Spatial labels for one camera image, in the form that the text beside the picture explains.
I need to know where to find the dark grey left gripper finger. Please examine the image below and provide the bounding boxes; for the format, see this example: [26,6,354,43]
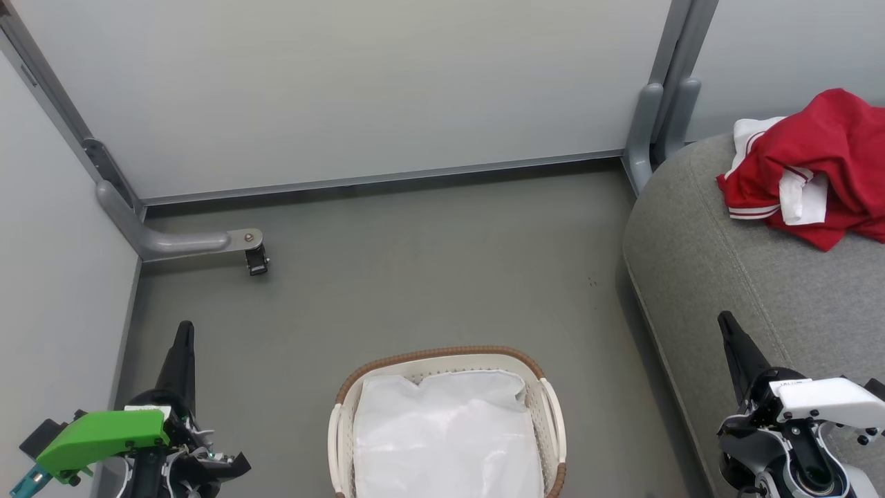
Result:
[197,453,251,478]
[156,320,196,412]

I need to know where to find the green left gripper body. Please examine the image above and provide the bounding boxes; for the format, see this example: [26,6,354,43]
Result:
[36,389,208,481]

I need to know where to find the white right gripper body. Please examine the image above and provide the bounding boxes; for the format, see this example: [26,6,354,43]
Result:
[719,367,885,435]

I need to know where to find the red shirt with white print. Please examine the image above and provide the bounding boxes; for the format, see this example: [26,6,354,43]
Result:
[719,116,885,251]

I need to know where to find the white laundry basket brown rim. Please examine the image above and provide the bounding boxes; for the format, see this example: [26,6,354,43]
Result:
[327,346,568,498]

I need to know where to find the white cloth in basket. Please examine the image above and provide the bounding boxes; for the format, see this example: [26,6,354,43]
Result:
[353,369,545,498]

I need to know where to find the grey fabric sofa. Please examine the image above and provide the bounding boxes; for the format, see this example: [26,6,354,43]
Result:
[622,131,885,498]

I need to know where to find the long grey partition foot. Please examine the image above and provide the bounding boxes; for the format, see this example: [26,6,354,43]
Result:
[95,180,265,264]

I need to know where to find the teal left cable connector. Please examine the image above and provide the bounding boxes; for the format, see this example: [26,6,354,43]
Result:
[8,462,50,498]

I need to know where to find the grey partition post dark bracket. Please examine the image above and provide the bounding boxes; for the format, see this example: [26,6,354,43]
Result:
[0,0,146,222]

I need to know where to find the grey partition bottom rail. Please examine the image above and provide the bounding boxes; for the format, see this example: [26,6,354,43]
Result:
[142,149,626,206]

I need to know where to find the grey partition double post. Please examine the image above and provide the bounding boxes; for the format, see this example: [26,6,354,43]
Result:
[650,0,720,139]

